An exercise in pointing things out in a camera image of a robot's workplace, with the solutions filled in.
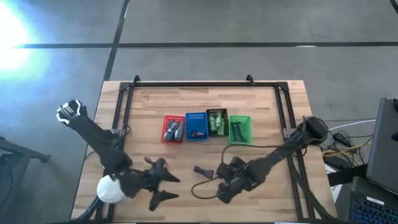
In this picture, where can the black aluminium table frame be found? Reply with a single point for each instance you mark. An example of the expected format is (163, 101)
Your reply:
(202, 84)

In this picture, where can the black side stand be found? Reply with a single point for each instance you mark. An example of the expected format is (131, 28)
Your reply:
(18, 152)

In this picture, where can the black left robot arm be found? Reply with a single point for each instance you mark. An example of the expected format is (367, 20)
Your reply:
(102, 146)

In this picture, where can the white-lidded yellow wipes canister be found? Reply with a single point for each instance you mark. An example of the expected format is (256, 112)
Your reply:
(107, 191)

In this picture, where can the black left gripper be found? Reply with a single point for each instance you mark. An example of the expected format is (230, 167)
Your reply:
(155, 177)

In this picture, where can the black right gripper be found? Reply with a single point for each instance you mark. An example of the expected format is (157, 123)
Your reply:
(238, 174)

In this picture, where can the grey laptop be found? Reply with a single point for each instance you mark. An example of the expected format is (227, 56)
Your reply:
(384, 146)

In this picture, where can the green plastic basket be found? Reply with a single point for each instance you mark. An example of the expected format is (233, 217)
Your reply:
(246, 123)

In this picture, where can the red plastic basket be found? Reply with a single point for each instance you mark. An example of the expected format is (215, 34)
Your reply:
(173, 117)

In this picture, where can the black plastic basket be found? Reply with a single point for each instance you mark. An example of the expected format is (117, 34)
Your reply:
(217, 109)

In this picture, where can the blue plastic basket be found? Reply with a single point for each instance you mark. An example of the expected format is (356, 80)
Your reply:
(196, 123)

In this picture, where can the black power adapter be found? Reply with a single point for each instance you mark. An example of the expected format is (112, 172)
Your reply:
(341, 139)

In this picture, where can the backlit black keyboard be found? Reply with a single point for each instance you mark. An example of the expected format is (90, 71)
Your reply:
(373, 211)

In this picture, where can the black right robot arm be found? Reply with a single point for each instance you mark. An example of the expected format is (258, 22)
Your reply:
(280, 155)

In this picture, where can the dark toiletry sachet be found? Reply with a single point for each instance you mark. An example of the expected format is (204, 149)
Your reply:
(196, 134)
(203, 171)

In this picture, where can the small green toiletry bottle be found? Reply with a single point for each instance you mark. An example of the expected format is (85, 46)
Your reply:
(219, 119)
(222, 129)
(212, 123)

